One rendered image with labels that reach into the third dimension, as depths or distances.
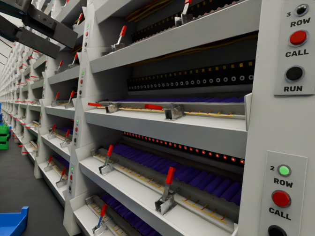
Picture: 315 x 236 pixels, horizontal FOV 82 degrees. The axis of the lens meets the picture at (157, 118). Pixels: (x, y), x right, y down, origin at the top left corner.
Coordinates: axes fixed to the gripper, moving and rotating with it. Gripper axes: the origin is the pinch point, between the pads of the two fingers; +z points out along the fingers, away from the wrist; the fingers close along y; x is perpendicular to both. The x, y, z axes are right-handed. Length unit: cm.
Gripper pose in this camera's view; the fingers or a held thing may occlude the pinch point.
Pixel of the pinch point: (55, 42)
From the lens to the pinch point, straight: 43.1
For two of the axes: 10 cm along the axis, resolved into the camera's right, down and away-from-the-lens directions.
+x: 2.5, -9.6, 1.4
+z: 6.9, 2.8, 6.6
